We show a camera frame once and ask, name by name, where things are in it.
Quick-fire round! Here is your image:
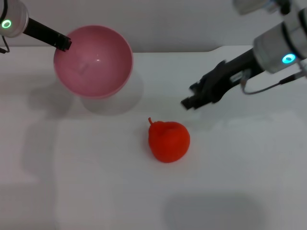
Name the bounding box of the pink plastic bowl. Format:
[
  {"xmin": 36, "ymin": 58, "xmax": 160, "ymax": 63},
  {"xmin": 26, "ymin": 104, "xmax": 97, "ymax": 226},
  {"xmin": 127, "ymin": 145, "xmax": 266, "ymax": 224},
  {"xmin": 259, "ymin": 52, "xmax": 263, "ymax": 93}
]
[{"xmin": 53, "ymin": 25, "xmax": 134, "ymax": 100}]

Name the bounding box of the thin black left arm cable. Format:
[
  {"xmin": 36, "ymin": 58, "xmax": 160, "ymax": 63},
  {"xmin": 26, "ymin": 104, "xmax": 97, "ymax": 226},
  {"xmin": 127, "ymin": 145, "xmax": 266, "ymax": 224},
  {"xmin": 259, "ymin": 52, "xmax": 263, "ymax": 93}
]
[{"xmin": 0, "ymin": 35, "xmax": 11, "ymax": 55}]

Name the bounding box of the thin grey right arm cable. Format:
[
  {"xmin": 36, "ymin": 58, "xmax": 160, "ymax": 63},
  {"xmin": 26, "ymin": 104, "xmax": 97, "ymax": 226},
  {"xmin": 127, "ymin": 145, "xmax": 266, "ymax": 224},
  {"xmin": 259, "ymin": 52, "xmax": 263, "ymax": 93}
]
[{"xmin": 240, "ymin": 59, "xmax": 307, "ymax": 95}]

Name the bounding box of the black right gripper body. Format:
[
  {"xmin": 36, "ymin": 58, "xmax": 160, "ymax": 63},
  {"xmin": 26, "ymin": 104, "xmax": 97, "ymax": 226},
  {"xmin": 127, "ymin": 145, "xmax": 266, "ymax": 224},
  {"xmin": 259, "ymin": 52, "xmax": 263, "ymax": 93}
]
[{"xmin": 191, "ymin": 49, "xmax": 263, "ymax": 106}]

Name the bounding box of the orange toy fruit with stem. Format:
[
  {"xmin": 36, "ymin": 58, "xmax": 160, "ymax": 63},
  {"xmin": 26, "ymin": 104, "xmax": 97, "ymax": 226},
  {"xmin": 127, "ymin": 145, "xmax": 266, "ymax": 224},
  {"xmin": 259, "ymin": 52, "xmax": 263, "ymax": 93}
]
[{"xmin": 147, "ymin": 116, "xmax": 191, "ymax": 164}]

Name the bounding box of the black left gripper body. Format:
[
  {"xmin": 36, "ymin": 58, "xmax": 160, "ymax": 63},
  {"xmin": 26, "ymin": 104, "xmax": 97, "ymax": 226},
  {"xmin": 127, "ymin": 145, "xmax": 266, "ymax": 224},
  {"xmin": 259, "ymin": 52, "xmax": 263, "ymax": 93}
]
[{"xmin": 23, "ymin": 18, "xmax": 66, "ymax": 47}]

